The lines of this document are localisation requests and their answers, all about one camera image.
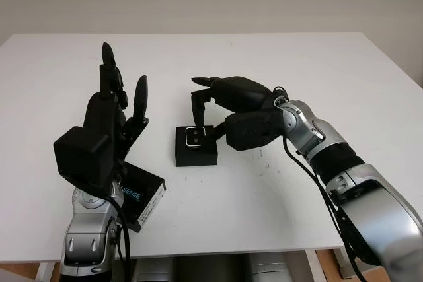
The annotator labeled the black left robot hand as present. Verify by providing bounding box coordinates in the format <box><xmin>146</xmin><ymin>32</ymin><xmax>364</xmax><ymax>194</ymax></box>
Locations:
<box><xmin>84</xmin><ymin>42</ymin><xmax>150</xmax><ymax>182</ymax></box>

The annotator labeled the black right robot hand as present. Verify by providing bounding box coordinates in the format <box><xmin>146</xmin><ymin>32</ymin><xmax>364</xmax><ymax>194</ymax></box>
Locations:
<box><xmin>190</xmin><ymin>76</ymin><xmax>282</xmax><ymax>141</ymax></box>

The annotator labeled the small silver black camera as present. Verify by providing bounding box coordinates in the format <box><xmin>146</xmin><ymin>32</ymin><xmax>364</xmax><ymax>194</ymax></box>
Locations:
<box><xmin>184</xmin><ymin>126</ymin><xmax>208</xmax><ymax>147</ymax></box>

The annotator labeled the black box base with insert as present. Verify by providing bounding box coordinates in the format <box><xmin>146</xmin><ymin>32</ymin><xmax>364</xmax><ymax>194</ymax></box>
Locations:
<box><xmin>174</xmin><ymin>125</ymin><xmax>219</xmax><ymax>168</ymax></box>

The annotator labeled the black RealSense box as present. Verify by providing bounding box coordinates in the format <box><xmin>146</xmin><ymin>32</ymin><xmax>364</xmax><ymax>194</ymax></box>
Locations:
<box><xmin>117</xmin><ymin>162</ymin><xmax>166</xmax><ymax>232</ymax></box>

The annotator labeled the silver left robot leg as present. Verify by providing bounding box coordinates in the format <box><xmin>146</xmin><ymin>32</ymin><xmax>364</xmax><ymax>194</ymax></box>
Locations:
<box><xmin>135</xmin><ymin>257</ymin><xmax>174</xmax><ymax>282</ymax></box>

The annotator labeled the silver robot leg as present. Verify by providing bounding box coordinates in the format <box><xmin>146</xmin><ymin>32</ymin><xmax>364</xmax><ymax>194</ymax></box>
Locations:
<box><xmin>135</xmin><ymin>257</ymin><xmax>174</xmax><ymax>282</ymax></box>
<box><xmin>247</xmin><ymin>252</ymin><xmax>293</xmax><ymax>282</ymax></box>

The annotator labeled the white table leg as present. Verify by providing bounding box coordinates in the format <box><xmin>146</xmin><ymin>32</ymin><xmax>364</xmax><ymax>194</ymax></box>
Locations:
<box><xmin>305</xmin><ymin>249</ymin><xmax>331</xmax><ymax>282</ymax></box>
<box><xmin>35</xmin><ymin>262</ymin><xmax>57</xmax><ymax>282</ymax></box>

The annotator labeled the silver right robot leg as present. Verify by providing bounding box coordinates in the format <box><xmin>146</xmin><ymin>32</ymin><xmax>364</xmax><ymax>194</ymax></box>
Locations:
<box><xmin>247</xmin><ymin>252</ymin><xmax>293</xmax><ymax>282</ymax></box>

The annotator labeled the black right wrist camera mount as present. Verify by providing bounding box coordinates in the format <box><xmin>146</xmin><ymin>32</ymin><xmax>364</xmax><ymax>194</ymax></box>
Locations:
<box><xmin>223</xmin><ymin>107</ymin><xmax>285</xmax><ymax>151</ymax></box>

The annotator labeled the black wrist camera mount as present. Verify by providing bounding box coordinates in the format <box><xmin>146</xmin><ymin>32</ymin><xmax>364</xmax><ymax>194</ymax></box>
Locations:
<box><xmin>223</xmin><ymin>107</ymin><xmax>285</xmax><ymax>151</ymax></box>
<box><xmin>53</xmin><ymin>125</ymin><xmax>123</xmax><ymax>194</ymax></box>

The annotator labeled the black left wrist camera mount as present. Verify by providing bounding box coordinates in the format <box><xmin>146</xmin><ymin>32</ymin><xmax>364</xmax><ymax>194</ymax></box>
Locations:
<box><xmin>53</xmin><ymin>125</ymin><xmax>123</xmax><ymax>194</ymax></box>

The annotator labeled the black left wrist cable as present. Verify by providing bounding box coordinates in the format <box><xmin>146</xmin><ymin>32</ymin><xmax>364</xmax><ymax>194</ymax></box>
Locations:
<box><xmin>104</xmin><ymin>195</ymin><xmax>132</xmax><ymax>282</ymax></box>

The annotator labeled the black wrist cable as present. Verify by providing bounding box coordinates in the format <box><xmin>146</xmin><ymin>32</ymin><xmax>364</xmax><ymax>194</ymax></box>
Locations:
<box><xmin>272</xmin><ymin>86</ymin><xmax>367</xmax><ymax>282</ymax></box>
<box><xmin>104</xmin><ymin>195</ymin><xmax>132</xmax><ymax>282</ymax></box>

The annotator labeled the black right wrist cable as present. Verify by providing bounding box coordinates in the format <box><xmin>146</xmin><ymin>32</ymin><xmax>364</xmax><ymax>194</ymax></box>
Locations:
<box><xmin>272</xmin><ymin>86</ymin><xmax>367</xmax><ymax>282</ymax></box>

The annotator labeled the white table frame bar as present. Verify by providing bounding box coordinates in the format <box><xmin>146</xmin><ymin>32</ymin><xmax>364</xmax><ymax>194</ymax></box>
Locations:
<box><xmin>333</xmin><ymin>247</ymin><xmax>351</xmax><ymax>278</ymax></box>

